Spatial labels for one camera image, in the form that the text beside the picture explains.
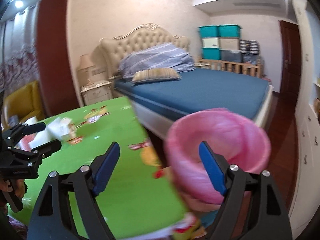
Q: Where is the white wall cabinet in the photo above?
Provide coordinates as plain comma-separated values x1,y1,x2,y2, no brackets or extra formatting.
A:
290,0,319,239

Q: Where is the dark wooden door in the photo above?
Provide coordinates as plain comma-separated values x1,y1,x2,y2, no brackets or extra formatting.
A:
279,21,302,106

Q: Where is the yellow leather armchair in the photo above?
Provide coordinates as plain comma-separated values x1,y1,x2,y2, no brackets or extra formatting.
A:
1,81,47,129

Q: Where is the lavender folded duvet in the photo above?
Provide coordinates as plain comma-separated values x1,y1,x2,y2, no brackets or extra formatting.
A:
119,43,195,79

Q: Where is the person's left hand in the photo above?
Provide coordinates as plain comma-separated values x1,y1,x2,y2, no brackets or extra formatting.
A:
0,178,26,198

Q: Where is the lace curtain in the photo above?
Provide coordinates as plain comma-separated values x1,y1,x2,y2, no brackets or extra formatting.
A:
1,3,40,96

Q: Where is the teal storage box lower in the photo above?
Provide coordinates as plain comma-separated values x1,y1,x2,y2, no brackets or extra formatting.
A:
202,47,221,60

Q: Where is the green cartoon tablecloth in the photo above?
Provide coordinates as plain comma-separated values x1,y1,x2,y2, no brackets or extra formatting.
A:
12,98,203,239

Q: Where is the houndstooth bag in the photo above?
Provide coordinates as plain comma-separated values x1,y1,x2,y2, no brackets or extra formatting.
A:
240,40,260,55

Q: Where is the white storage box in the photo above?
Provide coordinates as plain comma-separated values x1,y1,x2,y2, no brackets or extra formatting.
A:
202,37,220,48

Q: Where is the teal storage box upper right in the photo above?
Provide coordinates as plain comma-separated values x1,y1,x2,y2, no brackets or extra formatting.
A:
217,24,241,38

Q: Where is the beige tufted headboard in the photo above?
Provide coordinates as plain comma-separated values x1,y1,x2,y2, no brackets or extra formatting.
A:
98,23,190,80

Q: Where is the teal storage box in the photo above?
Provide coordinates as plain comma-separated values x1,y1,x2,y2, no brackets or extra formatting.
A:
217,24,241,38
202,47,221,60
198,25,220,38

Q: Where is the wooden crib rail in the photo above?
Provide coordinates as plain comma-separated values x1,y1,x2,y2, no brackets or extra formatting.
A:
198,59,263,78

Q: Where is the dark wood door frame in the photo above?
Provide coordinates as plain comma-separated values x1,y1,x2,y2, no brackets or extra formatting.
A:
36,0,79,116

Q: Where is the table lamp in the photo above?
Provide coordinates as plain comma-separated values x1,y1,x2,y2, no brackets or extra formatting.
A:
77,54,95,87

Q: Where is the striped pillow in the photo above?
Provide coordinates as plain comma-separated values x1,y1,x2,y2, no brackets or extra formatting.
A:
131,68,181,83

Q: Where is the pink lined trash bin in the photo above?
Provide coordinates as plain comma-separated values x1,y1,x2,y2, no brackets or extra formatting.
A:
164,108,271,212

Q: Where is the grey clear storage box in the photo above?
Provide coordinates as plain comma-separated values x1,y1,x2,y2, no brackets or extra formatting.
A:
220,49,242,63

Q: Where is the blue mattress bed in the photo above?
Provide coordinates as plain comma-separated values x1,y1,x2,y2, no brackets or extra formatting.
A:
114,68,273,139

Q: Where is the beige storage box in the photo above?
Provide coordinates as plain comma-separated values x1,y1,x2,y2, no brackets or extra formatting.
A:
219,37,240,50

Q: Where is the teal storage box upper left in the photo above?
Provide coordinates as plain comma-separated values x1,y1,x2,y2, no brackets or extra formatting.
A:
198,25,220,38

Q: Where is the white nightstand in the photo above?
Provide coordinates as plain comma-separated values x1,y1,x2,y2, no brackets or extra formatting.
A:
81,80,113,106

